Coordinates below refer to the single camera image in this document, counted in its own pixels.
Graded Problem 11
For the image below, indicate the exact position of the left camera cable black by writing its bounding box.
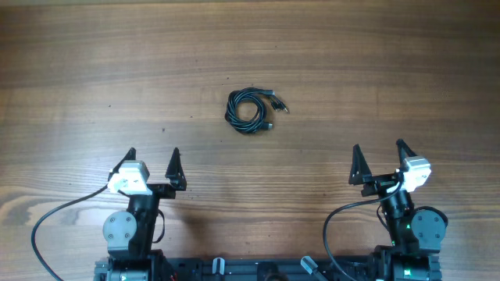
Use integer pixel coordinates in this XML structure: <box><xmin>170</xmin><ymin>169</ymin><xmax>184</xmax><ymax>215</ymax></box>
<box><xmin>30</xmin><ymin>183</ymin><xmax>110</xmax><ymax>281</ymax></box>

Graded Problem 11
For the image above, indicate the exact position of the camera cable black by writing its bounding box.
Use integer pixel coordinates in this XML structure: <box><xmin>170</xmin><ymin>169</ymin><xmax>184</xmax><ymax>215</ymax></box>
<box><xmin>322</xmin><ymin>177</ymin><xmax>405</xmax><ymax>281</ymax></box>
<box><xmin>30</xmin><ymin>183</ymin><xmax>110</xmax><ymax>281</ymax></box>

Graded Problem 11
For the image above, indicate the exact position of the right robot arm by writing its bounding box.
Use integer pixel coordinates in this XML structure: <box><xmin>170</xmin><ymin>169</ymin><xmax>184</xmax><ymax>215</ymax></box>
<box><xmin>348</xmin><ymin>139</ymin><xmax>448</xmax><ymax>281</ymax></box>

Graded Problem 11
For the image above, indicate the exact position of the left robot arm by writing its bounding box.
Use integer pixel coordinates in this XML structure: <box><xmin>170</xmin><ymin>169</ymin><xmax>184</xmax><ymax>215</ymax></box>
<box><xmin>94</xmin><ymin>148</ymin><xmax>187</xmax><ymax>281</ymax></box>

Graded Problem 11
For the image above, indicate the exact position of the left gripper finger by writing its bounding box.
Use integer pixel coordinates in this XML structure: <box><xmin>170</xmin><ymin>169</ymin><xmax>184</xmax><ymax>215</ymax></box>
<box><xmin>165</xmin><ymin>148</ymin><xmax>187</xmax><ymax>190</ymax></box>
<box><xmin>108</xmin><ymin>148</ymin><xmax>137</xmax><ymax>180</ymax></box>

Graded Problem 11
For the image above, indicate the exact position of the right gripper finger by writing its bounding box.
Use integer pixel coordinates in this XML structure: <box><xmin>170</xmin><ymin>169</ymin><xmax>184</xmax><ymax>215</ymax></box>
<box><xmin>348</xmin><ymin>144</ymin><xmax>372</xmax><ymax>185</ymax></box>
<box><xmin>396</xmin><ymin>139</ymin><xmax>416</xmax><ymax>164</ymax></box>

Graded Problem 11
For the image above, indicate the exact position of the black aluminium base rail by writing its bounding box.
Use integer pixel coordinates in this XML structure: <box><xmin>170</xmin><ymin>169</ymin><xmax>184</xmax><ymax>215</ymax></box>
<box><xmin>93</xmin><ymin>255</ymin><xmax>442</xmax><ymax>281</ymax></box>

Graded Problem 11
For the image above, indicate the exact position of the right camera cable black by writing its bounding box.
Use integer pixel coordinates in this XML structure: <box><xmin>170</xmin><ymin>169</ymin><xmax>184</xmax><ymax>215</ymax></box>
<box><xmin>322</xmin><ymin>177</ymin><xmax>405</xmax><ymax>281</ymax></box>

